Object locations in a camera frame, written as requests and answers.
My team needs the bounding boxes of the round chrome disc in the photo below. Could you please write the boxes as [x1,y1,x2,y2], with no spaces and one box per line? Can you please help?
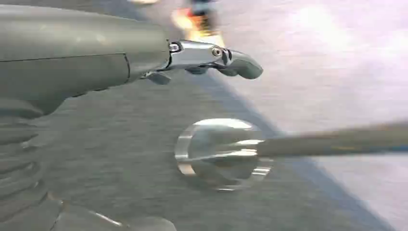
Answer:
[174,118,275,192]

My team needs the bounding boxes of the ribbed grey left arm sleeve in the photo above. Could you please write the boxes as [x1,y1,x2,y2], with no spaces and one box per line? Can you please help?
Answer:
[0,99,64,231]

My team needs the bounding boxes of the grey metal pole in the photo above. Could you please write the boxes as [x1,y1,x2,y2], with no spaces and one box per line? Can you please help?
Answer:
[255,122,408,157]

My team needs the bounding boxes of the orange blurred object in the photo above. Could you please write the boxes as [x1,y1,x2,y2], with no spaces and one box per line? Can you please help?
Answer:
[171,0,225,47]

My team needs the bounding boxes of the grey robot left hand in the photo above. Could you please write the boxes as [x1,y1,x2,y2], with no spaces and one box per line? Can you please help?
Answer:
[0,4,264,231]

